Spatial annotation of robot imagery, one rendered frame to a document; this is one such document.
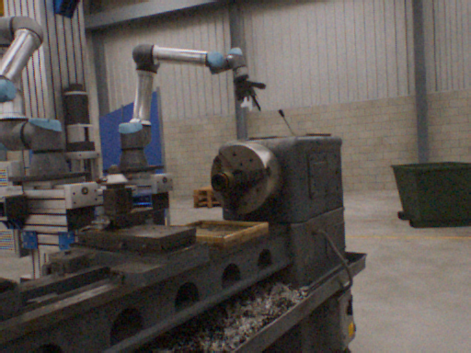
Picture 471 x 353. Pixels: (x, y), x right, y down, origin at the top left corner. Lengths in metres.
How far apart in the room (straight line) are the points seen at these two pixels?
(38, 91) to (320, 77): 10.34
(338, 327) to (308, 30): 10.65
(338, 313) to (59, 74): 1.76
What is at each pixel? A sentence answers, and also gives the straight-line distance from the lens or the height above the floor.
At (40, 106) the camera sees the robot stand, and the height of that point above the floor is 1.47.
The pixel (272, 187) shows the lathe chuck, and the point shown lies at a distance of 1.77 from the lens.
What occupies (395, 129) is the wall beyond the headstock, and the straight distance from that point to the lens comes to 11.62.
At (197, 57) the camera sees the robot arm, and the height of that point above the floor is 1.69.
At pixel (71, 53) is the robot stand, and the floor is 1.73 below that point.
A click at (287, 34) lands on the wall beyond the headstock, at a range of 12.37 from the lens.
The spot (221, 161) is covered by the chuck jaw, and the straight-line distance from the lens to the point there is 1.81.
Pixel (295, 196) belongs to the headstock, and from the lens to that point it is 1.85.
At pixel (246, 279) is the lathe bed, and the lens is 1.62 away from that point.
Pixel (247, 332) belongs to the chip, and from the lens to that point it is 1.50.
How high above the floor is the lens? 1.19
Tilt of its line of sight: 3 degrees down
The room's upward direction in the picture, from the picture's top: 4 degrees counter-clockwise
